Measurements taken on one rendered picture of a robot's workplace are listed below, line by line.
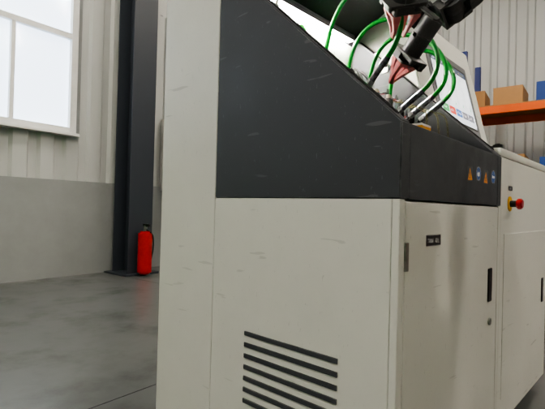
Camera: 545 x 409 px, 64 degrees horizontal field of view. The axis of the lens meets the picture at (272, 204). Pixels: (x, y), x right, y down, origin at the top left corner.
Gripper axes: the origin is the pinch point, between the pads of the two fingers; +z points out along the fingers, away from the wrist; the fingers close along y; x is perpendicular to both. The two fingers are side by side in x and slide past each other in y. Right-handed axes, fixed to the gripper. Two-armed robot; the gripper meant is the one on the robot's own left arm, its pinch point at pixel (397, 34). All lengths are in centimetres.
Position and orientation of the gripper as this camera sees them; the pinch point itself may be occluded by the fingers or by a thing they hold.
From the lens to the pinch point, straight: 126.2
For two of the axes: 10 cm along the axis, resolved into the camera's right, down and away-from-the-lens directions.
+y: -9.8, 1.9, -1.0
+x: 2.1, 7.3, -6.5
